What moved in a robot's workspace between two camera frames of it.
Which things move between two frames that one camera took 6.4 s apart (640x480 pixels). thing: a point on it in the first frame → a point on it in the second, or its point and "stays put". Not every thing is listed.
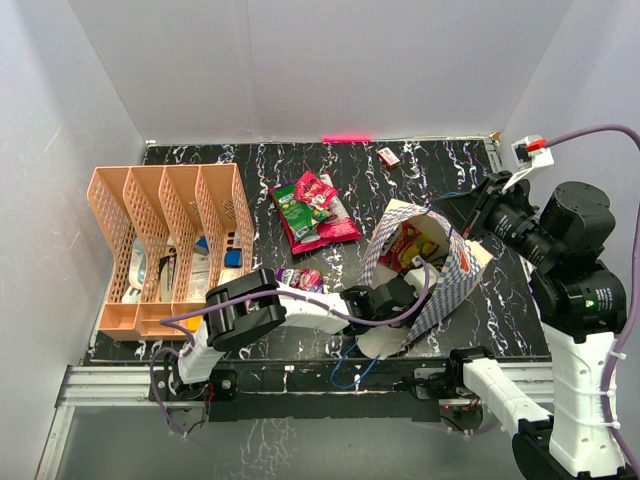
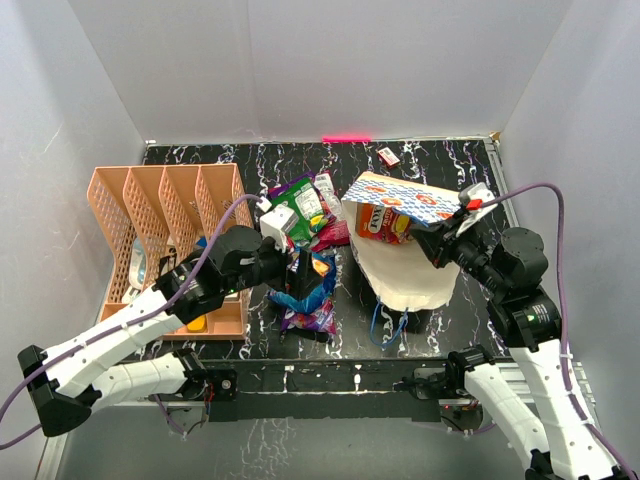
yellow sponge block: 194,323 stays put
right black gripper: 471,209 → 437,241
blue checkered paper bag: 462,265 → 404,275
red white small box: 387,157 stays put
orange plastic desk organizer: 174,232 stays put
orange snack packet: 411,242 → 382,223
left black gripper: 414,298 → 298,283
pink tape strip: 346,139 stays put
